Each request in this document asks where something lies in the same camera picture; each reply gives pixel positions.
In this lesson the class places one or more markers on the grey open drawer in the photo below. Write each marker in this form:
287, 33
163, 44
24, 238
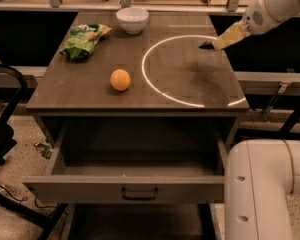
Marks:
95, 158

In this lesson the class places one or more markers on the white ceramic bowl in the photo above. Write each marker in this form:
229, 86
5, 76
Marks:
132, 20

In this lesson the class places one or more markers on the grey wooden cabinet table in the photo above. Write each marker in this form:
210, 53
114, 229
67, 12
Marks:
171, 77

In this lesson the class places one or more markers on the black office chair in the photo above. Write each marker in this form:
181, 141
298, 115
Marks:
47, 223

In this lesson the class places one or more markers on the green wrapper on floor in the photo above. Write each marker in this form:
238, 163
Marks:
44, 149

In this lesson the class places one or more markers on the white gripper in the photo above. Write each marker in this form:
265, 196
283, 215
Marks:
256, 20

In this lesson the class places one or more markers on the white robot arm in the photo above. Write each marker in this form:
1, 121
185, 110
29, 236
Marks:
259, 174

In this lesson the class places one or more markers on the green chip bag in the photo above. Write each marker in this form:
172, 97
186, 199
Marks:
82, 41

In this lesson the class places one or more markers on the black drawer handle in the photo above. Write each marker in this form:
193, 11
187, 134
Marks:
134, 195

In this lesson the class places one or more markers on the orange fruit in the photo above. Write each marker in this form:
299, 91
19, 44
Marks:
120, 80

